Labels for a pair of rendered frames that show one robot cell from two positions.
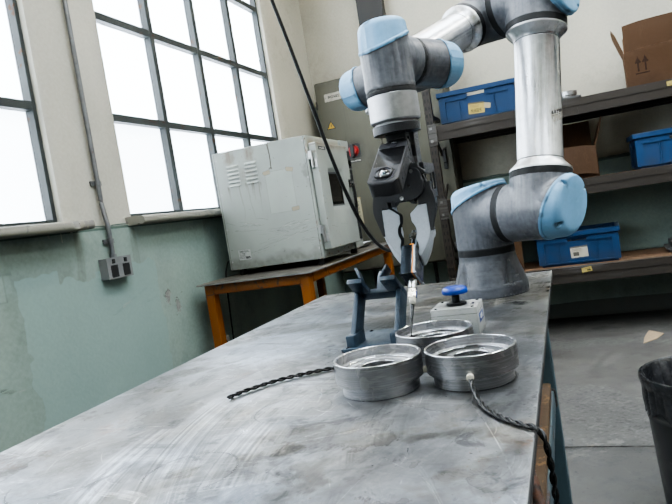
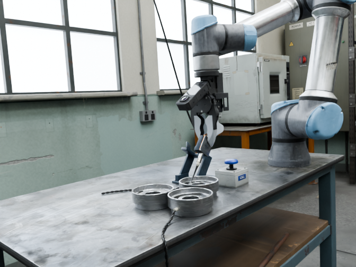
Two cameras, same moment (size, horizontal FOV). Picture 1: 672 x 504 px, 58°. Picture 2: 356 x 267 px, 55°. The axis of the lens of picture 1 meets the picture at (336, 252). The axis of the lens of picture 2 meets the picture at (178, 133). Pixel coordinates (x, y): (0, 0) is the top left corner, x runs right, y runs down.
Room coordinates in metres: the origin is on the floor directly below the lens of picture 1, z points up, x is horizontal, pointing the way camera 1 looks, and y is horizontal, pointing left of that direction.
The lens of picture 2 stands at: (-0.02, -0.41, 1.06)
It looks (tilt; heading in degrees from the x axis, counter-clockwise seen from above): 6 degrees down; 22
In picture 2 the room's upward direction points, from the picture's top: 3 degrees counter-clockwise
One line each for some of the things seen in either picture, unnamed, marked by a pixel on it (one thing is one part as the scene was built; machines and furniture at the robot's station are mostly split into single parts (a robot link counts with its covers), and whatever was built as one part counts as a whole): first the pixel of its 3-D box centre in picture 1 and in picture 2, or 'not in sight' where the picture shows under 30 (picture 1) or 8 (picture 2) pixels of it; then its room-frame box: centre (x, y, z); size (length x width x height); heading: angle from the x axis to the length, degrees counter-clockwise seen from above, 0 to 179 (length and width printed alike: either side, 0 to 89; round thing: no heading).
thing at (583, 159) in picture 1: (563, 152); not in sight; (4.10, -1.61, 1.19); 0.52 x 0.42 x 0.38; 69
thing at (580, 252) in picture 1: (578, 244); not in sight; (4.11, -1.63, 0.56); 0.52 x 0.38 x 0.22; 66
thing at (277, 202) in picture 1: (297, 204); (252, 90); (3.38, 0.17, 1.10); 0.62 x 0.61 x 0.65; 159
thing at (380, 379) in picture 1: (379, 371); (153, 196); (0.71, -0.03, 0.82); 0.10 x 0.10 x 0.04
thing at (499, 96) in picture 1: (478, 106); not in sight; (4.29, -1.14, 1.61); 0.52 x 0.38 x 0.22; 72
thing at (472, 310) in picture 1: (459, 316); (232, 175); (0.95, -0.18, 0.82); 0.08 x 0.07 x 0.05; 159
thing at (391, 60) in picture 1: (387, 59); (205, 36); (0.92, -0.12, 1.23); 0.09 x 0.08 x 0.11; 132
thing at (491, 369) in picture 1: (471, 361); (190, 202); (0.69, -0.13, 0.82); 0.10 x 0.10 x 0.04
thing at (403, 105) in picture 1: (392, 112); (205, 64); (0.92, -0.12, 1.15); 0.08 x 0.08 x 0.05
